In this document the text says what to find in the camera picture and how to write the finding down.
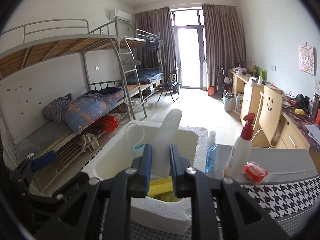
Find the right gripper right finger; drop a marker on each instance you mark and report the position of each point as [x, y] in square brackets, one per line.
[220, 208]

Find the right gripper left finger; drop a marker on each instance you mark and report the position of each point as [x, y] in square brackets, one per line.
[93, 208]

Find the yellow foam net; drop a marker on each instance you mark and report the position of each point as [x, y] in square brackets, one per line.
[162, 189]

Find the white foam sheet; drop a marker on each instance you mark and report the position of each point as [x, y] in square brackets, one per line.
[161, 145]

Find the near metal bunk bed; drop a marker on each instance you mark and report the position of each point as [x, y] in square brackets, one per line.
[45, 60]

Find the metal bunk bed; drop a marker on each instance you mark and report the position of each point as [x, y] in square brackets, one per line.
[145, 62]
[45, 60]

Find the red snack packet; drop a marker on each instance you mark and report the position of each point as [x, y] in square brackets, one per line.
[254, 172]

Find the white red pump bottle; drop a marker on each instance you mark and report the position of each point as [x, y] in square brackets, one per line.
[241, 149]

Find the blue liquid spray bottle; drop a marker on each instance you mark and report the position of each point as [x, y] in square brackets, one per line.
[211, 151]

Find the blue plaid quilt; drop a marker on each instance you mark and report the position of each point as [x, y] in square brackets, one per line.
[79, 113]

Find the red plastic bag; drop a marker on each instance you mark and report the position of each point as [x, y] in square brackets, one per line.
[108, 123]

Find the wooden smiley face chair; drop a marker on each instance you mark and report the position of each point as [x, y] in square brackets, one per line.
[267, 121]

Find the white bucket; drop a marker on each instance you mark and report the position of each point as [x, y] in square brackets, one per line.
[228, 102]

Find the near wooden desk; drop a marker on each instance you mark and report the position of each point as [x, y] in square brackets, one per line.
[292, 132]

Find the wooden desk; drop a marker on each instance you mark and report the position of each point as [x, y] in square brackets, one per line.
[250, 92]
[292, 132]

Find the orange box by door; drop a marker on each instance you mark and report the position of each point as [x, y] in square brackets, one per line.
[211, 90]

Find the far wooden desk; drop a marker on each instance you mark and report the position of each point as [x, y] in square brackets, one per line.
[250, 92]

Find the papers on desk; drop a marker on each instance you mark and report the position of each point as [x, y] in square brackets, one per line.
[314, 131]

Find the yellow object on desk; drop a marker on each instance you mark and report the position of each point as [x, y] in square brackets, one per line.
[299, 111]

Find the black folding chair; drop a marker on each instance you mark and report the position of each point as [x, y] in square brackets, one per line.
[169, 84]

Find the far metal bunk bed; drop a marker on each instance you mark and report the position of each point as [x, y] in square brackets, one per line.
[145, 62]

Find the right brown curtain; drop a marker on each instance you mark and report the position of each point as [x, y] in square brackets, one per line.
[224, 38]

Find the brown curtain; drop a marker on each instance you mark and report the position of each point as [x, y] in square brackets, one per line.
[155, 37]
[224, 38]

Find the balcony glass door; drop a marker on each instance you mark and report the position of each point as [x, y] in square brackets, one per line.
[188, 27]

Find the white air conditioner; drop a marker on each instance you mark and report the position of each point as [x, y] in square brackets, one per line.
[121, 15]

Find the left brown curtain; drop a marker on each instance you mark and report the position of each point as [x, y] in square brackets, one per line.
[155, 37]

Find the pink cartoon wall picture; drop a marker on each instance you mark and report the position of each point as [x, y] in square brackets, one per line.
[306, 59]

